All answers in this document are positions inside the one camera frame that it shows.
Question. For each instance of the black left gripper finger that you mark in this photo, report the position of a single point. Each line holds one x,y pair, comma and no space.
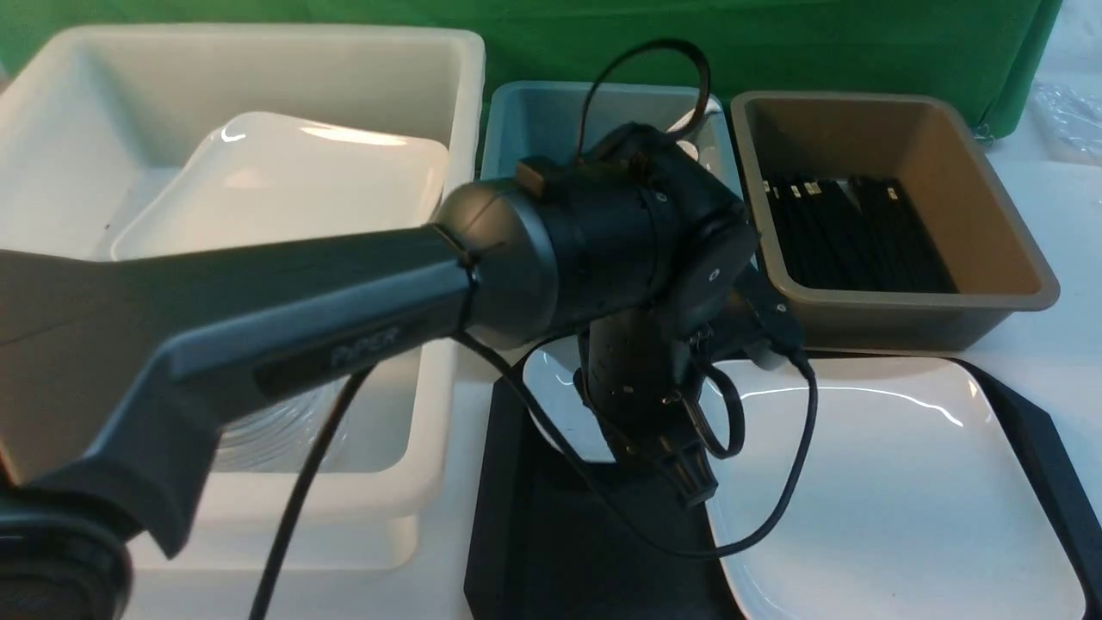
692,477

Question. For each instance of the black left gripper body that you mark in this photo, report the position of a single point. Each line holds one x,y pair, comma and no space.
653,395

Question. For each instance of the small white bowl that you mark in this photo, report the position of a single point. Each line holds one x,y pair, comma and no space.
548,372

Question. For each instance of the large white square plate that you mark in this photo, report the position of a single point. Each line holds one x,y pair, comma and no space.
911,505

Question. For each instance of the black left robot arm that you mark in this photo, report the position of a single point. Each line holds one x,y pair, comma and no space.
119,378

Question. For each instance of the black serving tray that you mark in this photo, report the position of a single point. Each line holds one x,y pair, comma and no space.
544,547

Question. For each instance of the pile of black chopsticks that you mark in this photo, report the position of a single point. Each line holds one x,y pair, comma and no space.
856,234

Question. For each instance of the pile of white soup spoons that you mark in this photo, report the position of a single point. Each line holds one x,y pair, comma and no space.
687,127

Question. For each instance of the blue plastic spoon bin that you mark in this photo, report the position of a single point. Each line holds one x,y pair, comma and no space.
542,129

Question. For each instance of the stack of white bowls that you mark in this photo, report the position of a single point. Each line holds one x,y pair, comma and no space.
276,440

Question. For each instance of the brown plastic chopstick bin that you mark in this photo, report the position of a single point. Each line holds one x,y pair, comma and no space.
925,144

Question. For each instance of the stack of white square plates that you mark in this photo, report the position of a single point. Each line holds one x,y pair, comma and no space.
265,178

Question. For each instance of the clear plastic bag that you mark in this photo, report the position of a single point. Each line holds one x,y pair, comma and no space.
1068,122

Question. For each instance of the large white plastic tub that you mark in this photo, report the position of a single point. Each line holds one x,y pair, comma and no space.
105,116

